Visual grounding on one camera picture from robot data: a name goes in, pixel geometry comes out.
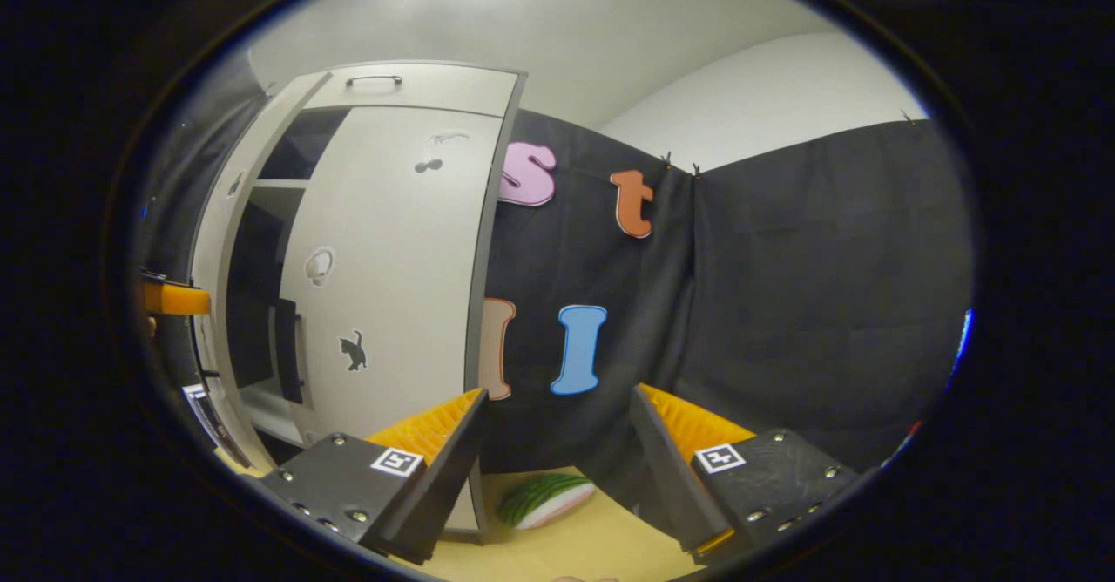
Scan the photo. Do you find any white cabinet door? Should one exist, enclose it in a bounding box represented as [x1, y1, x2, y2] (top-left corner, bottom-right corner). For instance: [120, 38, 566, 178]
[279, 105, 508, 535]
[190, 72, 334, 471]

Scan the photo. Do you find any laptop screen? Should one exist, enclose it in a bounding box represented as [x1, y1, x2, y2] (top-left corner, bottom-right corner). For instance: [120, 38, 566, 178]
[951, 308, 974, 378]

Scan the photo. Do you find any white cabinet drawer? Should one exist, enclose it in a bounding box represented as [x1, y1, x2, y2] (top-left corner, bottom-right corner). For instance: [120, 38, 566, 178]
[305, 61, 526, 118]

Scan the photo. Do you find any toy watermelon slice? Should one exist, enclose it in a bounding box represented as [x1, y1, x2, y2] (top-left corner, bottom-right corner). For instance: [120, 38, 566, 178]
[498, 473, 598, 531]

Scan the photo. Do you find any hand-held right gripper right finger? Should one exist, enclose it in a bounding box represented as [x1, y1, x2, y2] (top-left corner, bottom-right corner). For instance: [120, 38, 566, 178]
[632, 383, 861, 565]

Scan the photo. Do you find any black backdrop cloth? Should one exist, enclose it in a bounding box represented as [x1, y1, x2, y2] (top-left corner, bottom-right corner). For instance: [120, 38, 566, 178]
[131, 42, 976, 513]

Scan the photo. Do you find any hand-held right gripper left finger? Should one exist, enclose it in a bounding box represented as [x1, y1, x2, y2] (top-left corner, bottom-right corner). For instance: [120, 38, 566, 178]
[260, 388, 490, 566]

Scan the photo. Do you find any white grey cabinet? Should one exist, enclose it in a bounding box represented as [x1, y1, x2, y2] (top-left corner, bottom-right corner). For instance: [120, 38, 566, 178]
[187, 61, 528, 539]

